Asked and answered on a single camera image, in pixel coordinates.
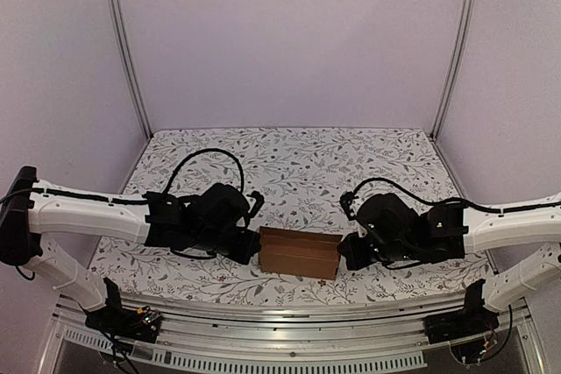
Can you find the right aluminium frame post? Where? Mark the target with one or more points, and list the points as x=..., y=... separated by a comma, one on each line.
x=453, y=70

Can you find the left aluminium frame post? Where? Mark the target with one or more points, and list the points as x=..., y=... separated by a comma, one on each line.
x=130, y=74

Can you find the aluminium front rail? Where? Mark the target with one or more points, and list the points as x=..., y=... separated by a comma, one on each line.
x=376, y=337

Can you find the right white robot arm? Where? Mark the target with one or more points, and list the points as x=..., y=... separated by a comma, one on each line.
x=456, y=228

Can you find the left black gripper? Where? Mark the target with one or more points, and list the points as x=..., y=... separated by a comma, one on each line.
x=245, y=254

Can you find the aluminium frame post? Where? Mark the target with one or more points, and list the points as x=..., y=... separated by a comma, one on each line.
x=453, y=70
x=130, y=74

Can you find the brown cardboard paper box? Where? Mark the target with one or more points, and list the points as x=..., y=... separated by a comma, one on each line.
x=299, y=253

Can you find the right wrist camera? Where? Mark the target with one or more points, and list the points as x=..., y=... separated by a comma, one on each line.
x=346, y=202

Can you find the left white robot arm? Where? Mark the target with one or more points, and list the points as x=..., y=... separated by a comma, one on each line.
x=35, y=210

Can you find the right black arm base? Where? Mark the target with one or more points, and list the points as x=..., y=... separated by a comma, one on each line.
x=471, y=319

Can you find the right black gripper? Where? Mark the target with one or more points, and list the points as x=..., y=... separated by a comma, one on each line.
x=351, y=252

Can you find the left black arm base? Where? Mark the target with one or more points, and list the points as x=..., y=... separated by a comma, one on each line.
x=140, y=324

